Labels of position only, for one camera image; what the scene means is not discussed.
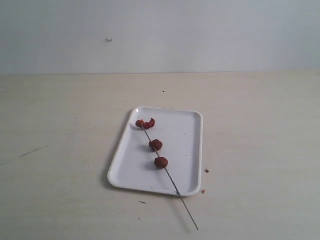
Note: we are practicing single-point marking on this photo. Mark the red meatball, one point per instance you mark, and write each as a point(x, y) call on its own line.
point(161, 162)
point(155, 145)
point(140, 123)

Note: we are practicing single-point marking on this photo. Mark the white rectangular plastic tray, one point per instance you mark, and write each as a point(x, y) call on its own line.
point(181, 132)

